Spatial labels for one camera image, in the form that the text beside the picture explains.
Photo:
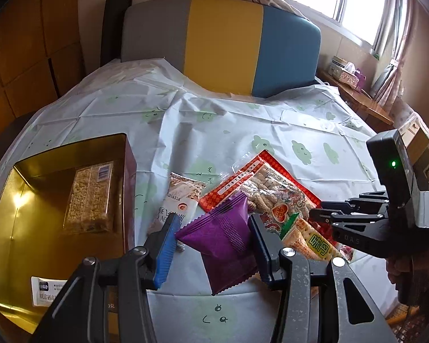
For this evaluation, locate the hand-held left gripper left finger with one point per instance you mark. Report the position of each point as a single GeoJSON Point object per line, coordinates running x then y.
{"type": "Point", "coordinates": [166, 253]}

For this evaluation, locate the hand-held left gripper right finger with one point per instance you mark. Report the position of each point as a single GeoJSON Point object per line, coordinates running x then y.
{"type": "Point", "coordinates": [260, 250]}

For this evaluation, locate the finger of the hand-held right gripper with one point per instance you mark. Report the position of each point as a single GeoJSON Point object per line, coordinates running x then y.
{"type": "Point", "coordinates": [368, 199]}
{"type": "Point", "coordinates": [357, 234]}

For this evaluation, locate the purple snack packet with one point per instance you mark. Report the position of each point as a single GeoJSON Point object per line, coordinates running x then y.
{"type": "Point", "coordinates": [221, 243]}

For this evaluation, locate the green cracker packet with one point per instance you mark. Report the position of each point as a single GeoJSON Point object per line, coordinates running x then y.
{"type": "Point", "coordinates": [307, 241]}

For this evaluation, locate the white snack packet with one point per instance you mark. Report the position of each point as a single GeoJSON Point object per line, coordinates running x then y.
{"type": "Point", "coordinates": [178, 196]}

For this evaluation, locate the red patterned peanut snack bag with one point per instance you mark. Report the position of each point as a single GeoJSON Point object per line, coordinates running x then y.
{"type": "Point", "coordinates": [268, 185]}

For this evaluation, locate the red tin box gold inside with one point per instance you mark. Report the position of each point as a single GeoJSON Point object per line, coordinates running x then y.
{"type": "Point", "coordinates": [21, 221]}

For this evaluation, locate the person's right hand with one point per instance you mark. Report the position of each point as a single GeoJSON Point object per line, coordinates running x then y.
{"type": "Point", "coordinates": [425, 266]}

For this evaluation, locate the tan cardboard box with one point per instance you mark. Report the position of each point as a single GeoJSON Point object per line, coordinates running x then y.
{"type": "Point", "coordinates": [416, 137]}

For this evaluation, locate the wooden nightstand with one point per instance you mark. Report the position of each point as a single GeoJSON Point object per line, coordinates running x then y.
{"type": "Point", "coordinates": [361, 103]}

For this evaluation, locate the wicker furniture piece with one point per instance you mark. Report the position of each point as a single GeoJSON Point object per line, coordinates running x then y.
{"type": "Point", "coordinates": [402, 316]}

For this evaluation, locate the pale puffed rice bar packet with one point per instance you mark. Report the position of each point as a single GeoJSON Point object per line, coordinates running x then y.
{"type": "Point", "coordinates": [89, 196]}

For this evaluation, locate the small pink container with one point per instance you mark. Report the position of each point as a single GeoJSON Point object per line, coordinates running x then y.
{"type": "Point", "coordinates": [360, 78]}

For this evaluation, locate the tissue box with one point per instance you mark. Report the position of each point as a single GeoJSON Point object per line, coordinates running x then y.
{"type": "Point", "coordinates": [343, 69]}

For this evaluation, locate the white labelled packet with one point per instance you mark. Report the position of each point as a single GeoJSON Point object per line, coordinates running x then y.
{"type": "Point", "coordinates": [44, 291]}

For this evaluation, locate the pink hanging curtain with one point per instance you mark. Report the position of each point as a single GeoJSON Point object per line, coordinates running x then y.
{"type": "Point", "coordinates": [396, 43]}

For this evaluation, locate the white sheet with green clouds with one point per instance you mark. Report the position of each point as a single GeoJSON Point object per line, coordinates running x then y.
{"type": "Point", "coordinates": [236, 121]}

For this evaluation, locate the grey yellow blue headboard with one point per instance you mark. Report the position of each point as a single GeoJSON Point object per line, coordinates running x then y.
{"type": "Point", "coordinates": [221, 43]}

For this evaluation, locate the dark upright panel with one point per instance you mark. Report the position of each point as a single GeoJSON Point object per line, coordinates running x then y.
{"type": "Point", "coordinates": [112, 25]}

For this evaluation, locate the wooden wardrobe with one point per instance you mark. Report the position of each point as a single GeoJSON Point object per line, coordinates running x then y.
{"type": "Point", "coordinates": [21, 43]}

